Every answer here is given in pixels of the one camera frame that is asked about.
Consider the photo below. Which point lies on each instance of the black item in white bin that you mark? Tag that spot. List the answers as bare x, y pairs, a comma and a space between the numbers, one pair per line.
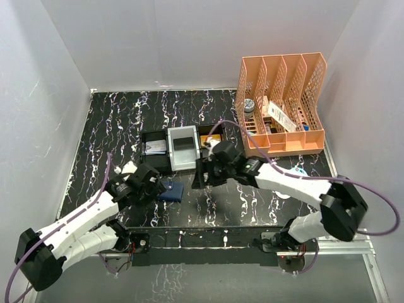
185, 143

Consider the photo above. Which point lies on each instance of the gold credit card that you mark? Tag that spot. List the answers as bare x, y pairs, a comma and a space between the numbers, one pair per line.
205, 138

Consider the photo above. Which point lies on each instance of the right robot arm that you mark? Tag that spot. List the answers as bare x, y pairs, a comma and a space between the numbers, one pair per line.
339, 206

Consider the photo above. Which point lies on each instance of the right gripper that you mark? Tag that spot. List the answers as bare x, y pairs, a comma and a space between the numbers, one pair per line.
199, 182

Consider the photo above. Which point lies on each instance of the light blue card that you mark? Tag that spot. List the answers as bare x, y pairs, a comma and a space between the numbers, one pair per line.
157, 147

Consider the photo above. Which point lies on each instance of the round jar with patterned lid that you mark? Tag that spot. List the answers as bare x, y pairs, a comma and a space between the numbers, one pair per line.
249, 107

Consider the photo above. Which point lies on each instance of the white plastic bin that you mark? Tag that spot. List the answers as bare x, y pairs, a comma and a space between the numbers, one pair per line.
184, 159

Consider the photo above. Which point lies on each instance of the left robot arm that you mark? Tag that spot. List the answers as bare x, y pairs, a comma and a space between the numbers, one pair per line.
43, 255

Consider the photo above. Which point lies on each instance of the orange desk file organizer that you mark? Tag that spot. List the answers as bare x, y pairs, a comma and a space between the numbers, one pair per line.
293, 82

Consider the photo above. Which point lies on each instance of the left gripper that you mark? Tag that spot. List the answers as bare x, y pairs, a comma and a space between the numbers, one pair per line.
156, 189

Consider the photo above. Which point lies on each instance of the black tray with blue card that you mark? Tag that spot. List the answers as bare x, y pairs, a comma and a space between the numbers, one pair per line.
160, 162

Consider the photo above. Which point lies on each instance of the black tray with gold card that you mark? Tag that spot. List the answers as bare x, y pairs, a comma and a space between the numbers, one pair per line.
206, 129

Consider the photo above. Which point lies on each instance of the blue card holder wallet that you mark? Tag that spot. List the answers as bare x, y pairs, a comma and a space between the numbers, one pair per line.
173, 192

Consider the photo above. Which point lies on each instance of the white labelled flat package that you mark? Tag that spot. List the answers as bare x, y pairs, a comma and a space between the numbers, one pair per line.
280, 117

